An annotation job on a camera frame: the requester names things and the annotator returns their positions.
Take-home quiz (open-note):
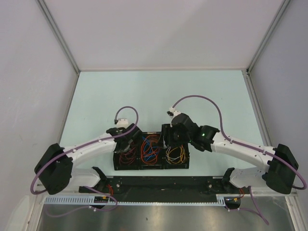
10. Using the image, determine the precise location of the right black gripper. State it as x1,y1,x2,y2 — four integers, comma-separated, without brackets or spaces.
156,124,191,149

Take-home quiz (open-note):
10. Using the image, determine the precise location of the orange thin cable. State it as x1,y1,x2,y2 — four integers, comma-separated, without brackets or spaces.
140,136,161,164

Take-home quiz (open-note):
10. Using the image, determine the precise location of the yellow thin cable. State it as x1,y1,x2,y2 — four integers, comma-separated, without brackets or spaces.
165,145,186,164

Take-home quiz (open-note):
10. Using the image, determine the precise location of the blue thin cable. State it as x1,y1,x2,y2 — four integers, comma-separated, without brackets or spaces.
141,137,159,163

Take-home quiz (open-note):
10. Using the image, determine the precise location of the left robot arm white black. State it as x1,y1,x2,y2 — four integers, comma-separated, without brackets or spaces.
34,123,142,195

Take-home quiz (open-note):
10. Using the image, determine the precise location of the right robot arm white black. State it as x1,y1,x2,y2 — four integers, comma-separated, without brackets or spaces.
162,110,298,194

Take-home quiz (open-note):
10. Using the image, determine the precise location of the black three-compartment tray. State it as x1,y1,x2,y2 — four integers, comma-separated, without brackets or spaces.
113,132,190,171

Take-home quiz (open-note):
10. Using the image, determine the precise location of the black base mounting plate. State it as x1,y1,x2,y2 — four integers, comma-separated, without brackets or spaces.
79,176,251,203

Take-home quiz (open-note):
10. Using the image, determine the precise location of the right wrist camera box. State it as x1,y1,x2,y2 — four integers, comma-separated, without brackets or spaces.
167,107,181,127

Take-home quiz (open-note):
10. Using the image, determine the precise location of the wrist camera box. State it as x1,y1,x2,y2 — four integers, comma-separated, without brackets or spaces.
114,118,129,128
167,107,181,127

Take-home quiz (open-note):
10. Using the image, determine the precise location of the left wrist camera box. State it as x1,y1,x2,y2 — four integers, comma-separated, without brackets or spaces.
114,118,129,128

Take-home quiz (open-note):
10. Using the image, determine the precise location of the grey slotted cable duct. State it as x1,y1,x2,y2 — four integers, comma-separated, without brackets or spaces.
43,195,225,206

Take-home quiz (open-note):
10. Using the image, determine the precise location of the aluminium side rail right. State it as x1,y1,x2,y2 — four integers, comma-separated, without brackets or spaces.
242,70,273,146

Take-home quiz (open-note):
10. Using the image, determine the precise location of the aluminium frame rail front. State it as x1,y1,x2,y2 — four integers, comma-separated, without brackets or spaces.
31,176,292,195

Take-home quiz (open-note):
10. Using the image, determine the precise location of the aluminium corner post left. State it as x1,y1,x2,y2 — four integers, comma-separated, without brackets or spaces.
36,0,81,76

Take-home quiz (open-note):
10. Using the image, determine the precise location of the aluminium corner post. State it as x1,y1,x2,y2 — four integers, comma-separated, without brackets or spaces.
246,0,292,74
36,0,81,76

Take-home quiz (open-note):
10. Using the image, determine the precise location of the aluminium corner post right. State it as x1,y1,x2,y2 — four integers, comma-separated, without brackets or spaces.
246,0,292,74

